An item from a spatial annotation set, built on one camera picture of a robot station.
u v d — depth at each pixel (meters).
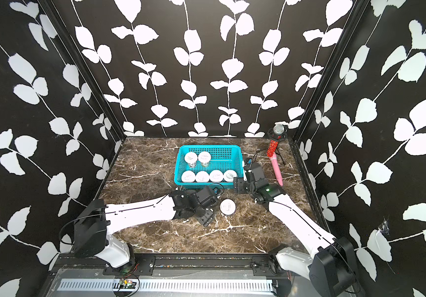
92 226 0.42
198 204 0.60
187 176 0.93
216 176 0.95
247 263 0.76
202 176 0.94
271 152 1.02
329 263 0.39
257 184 0.61
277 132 0.89
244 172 0.65
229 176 0.94
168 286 0.70
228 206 0.84
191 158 1.02
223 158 1.08
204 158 1.01
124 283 0.70
